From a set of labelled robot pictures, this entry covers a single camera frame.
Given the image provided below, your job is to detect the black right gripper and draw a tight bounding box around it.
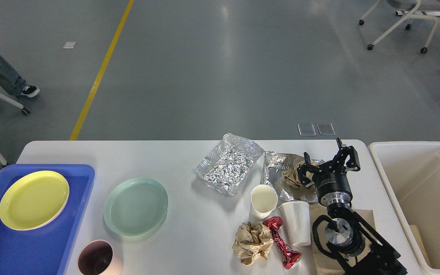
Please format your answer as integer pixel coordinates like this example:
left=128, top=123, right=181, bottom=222
left=297, top=138, right=361, bottom=207

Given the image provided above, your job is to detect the mint green plate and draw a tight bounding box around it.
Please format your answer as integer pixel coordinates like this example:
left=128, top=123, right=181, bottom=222
left=104, top=178, right=169, bottom=238

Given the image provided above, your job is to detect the pink ribbed mug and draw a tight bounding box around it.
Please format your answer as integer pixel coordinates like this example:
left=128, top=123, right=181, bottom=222
left=77, top=239, right=124, bottom=275

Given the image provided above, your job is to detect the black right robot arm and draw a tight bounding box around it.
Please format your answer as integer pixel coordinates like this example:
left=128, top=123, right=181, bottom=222
left=296, top=139, right=408, bottom=275

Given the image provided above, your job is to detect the crumpled brown paper on foil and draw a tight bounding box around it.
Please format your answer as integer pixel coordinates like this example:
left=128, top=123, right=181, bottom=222
left=282, top=160, right=304, bottom=189

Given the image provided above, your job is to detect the flat foil sheet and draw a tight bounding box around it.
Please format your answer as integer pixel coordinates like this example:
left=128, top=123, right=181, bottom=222
left=261, top=151, right=317, bottom=202

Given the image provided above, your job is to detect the white paper cup inverted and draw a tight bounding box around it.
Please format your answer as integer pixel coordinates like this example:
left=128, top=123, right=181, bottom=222
left=279, top=201, right=311, bottom=247

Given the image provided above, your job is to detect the white paper cup upright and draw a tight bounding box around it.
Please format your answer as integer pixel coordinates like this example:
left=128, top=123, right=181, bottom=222
left=249, top=184, right=278, bottom=220

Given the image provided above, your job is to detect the crumpled foil tray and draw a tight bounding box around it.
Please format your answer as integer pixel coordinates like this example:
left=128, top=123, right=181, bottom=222
left=193, top=133, right=264, bottom=196

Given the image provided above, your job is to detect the red foil wrapper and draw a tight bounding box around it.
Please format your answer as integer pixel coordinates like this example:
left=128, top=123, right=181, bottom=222
left=262, top=216, right=302, bottom=270

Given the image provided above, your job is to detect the brown paper bag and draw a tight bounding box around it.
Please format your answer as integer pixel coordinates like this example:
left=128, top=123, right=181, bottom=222
left=310, top=204, right=375, bottom=275

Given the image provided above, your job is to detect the beige plastic bin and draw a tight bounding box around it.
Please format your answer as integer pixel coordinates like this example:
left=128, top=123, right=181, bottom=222
left=368, top=141, right=440, bottom=275

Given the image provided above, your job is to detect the crumpled brown paper ball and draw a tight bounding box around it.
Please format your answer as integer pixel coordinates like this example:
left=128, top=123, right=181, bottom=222
left=232, top=222, right=273, bottom=266

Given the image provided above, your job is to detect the white rolling chair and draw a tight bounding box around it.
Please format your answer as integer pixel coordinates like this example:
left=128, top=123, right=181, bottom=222
left=358, top=0, right=440, bottom=55

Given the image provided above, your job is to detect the blue plastic tray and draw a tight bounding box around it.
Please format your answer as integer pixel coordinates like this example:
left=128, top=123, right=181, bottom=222
left=0, top=164, right=95, bottom=275

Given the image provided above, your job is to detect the yellow plate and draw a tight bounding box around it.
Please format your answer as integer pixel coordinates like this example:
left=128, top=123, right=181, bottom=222
left=0, top=170, right=70, bottom=231

